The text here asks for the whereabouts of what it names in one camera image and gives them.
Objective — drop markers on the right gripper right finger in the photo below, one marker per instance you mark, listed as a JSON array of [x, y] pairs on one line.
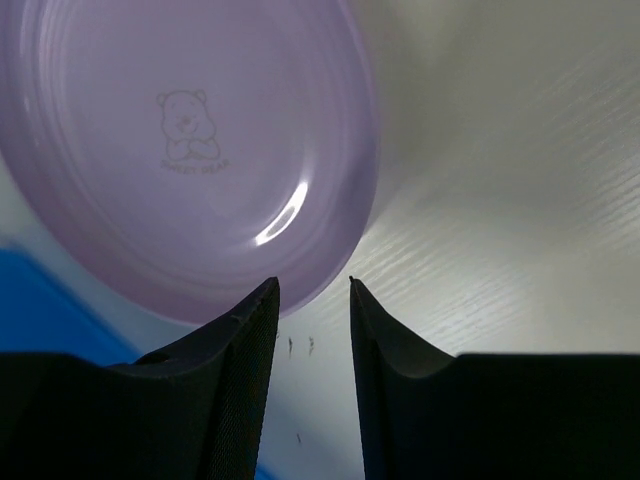
[[426, 414]]

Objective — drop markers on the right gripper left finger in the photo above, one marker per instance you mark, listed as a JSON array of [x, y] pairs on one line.
[[150, 410]]

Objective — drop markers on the blue plastic bin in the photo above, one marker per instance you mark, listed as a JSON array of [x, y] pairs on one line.
[[45, 315]]

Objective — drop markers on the purple round plate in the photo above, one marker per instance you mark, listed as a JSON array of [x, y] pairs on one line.
[[184, 151]]

